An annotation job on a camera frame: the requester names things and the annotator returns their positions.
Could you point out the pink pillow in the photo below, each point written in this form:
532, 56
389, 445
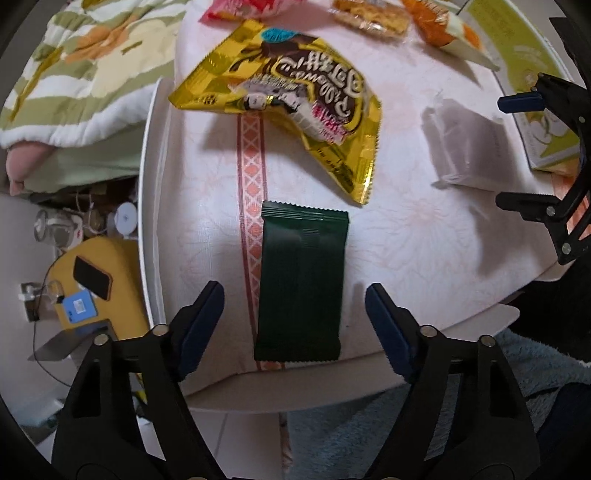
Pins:
25, 166

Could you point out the clear orange snack packet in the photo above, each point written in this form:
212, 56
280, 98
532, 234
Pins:
369, 14

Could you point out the yellow stool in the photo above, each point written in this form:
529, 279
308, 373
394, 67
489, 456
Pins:
124, 258

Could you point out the black smartphone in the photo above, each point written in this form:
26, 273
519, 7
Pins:
92, 277

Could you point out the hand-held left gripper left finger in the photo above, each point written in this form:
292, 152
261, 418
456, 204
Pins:
198, 332

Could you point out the green cardboard box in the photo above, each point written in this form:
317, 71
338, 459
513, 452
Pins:
521, 55

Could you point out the wall power socket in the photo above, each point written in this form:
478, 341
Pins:
28, 302

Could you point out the white plastic packet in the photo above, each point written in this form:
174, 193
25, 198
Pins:
471, 143

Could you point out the green striped floral blanket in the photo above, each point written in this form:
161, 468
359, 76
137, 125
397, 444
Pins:
83, 69

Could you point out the orange and white snack packet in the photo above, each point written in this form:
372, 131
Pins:
438, 23

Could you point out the blue card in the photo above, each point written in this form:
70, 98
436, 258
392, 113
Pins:
81, 308

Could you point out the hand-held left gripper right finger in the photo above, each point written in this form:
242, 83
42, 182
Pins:
392, 332

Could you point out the white floral tablecloth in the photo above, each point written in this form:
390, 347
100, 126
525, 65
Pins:
415, 230

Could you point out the pink striped snack packet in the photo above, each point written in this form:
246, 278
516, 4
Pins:
240, 7

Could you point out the white round lid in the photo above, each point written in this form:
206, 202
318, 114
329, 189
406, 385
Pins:
126, 219

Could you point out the gold snack packet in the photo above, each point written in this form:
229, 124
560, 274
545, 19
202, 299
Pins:
286, 78

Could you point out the dark green snack packet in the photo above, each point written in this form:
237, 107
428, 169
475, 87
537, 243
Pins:
300, 277

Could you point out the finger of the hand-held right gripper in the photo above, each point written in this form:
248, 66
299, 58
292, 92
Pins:
521, 102
531, 203

